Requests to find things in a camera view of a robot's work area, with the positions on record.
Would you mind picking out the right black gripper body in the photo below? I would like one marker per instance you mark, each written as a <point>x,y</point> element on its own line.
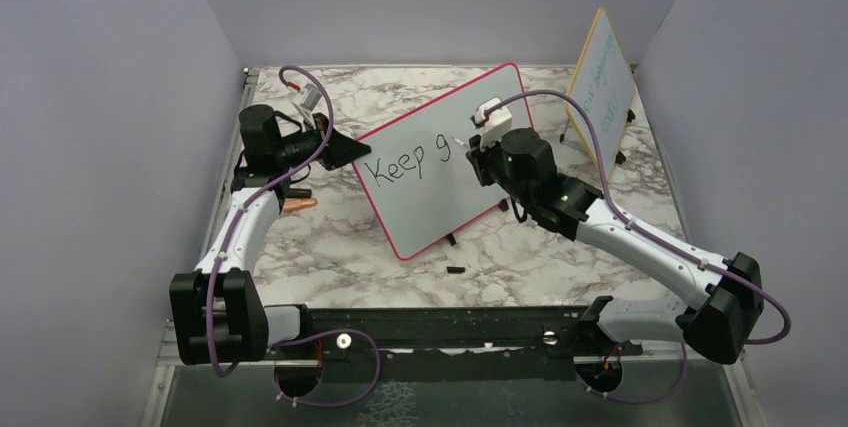
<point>491,169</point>

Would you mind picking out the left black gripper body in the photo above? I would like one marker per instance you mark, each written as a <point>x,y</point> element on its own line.
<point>297,149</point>

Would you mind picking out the pink framed whiteboard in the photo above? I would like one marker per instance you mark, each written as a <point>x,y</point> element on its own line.
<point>417,179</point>

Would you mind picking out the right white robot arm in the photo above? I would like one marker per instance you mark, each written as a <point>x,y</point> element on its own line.
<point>717,300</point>

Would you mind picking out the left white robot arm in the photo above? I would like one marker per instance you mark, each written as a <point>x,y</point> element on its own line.
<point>217,313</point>

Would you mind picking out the yellow framed whiteboard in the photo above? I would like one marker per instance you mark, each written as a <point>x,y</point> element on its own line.
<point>604,86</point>

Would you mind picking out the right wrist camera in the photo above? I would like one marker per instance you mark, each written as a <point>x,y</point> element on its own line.
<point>494,121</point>

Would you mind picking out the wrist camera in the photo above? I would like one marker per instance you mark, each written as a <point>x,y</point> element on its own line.
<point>494,121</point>
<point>305,101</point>

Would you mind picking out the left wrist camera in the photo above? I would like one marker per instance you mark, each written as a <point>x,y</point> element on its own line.
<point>305,101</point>

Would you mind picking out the black mounting rail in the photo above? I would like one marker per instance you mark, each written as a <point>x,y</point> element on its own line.
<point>449,344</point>

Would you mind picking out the aluminium frame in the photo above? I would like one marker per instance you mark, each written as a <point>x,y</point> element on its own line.
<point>167,358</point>

